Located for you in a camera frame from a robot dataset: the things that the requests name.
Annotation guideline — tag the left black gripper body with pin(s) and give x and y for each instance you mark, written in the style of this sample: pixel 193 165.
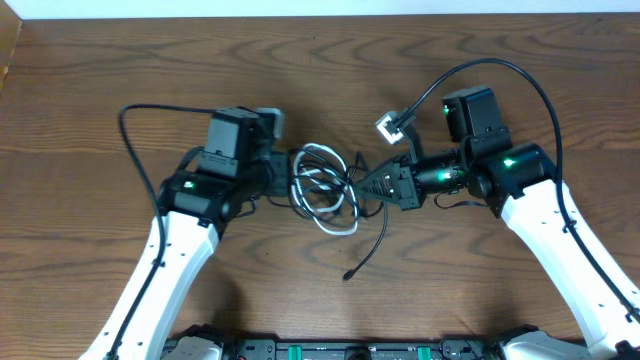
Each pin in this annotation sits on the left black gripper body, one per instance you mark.
pixel 275 173

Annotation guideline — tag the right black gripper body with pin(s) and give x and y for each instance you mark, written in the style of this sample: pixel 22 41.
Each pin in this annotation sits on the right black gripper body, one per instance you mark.
pixel 412 183

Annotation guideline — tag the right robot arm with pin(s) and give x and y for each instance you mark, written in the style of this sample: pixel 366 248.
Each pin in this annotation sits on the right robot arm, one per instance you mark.
pixel 518 185

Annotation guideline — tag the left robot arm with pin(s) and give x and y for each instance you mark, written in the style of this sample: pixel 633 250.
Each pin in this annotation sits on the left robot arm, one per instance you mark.
pixel 192 209

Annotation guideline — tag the wooden side panel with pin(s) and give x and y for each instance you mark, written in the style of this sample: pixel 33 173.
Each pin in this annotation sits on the wooden side panel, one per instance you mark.
pixel 10 28

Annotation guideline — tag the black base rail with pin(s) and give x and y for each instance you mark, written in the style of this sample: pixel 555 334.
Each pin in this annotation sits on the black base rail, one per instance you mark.
pixel 207 342

